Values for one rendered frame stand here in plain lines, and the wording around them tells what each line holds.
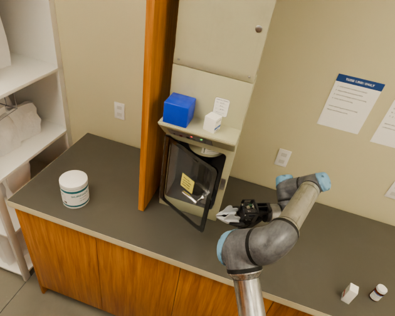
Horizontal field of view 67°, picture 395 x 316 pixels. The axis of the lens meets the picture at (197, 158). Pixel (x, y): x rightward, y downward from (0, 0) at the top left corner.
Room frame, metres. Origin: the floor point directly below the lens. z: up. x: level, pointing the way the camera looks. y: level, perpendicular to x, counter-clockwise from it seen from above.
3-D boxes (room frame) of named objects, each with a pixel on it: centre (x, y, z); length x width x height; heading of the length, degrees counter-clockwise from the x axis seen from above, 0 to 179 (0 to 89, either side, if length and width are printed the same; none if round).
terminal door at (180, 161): (1.02, 0.03, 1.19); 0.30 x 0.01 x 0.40; 53
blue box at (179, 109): (1.06, 0.11, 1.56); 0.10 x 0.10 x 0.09; 80
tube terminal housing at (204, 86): (1.22, -0.02, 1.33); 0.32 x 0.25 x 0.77; 80
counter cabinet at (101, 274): (1.13, -0.18, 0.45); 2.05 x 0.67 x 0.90; 80
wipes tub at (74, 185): (1.04, 0.58, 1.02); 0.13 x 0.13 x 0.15
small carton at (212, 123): (1.03, -0.03, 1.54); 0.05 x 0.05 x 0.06; 63
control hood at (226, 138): (1.04, 0.01, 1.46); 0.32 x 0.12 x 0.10; 80
